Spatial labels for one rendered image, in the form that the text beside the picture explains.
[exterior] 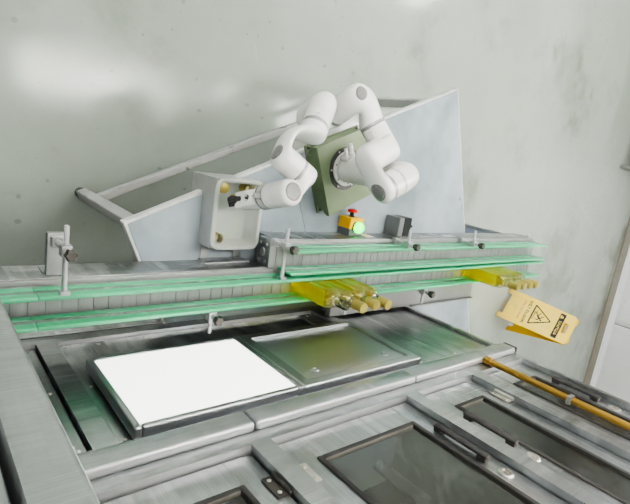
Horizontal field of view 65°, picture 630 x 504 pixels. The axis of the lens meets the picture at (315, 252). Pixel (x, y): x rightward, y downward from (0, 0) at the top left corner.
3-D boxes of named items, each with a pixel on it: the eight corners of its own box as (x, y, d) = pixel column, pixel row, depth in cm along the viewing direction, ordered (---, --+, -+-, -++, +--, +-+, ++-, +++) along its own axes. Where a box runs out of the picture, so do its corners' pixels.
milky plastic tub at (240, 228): (197, 243, 159) (210, 250, 153) (204, 173, 155) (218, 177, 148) (244, 243, 171) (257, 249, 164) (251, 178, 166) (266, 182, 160)
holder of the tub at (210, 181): (196, 259, 161) (207, 265, 155) (204, 174, 155) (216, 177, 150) (241, 257, 172) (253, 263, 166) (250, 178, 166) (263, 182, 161)
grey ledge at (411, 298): (313, 308, 195) (332, 318, 187) (316, 287, 194) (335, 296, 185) (454, 291, 257) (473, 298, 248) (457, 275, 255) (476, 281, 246)
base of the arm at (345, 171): (329, 147, 175) (361, 152, 164) (354, 139, 182) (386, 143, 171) (334, 189, 181) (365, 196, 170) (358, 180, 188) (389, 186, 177)
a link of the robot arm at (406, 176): (388, 180, 176) (425, 187, 165) (363, 195, 170) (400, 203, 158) (385, 154, 172) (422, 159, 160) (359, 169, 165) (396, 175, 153)
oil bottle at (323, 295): (288, 289, 172) (328, 310, 156) (291, 274, 171) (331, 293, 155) (301, 288, 176) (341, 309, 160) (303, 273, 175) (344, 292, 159)
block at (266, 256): (254, 262, 168) (265, 268, 163) (257, 235, 166) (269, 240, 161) (263, 262, 170) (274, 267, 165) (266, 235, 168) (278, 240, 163)
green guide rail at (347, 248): (279, 248, 164) (294, 254, 159) (280, 245, 164) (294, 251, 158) (533, 243, 277) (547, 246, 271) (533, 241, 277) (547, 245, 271)
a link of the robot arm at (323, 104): (354, 144, 148) (324, 163, 159) (370, 95, 158) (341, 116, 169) (312, 110, 141) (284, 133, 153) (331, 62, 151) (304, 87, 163)
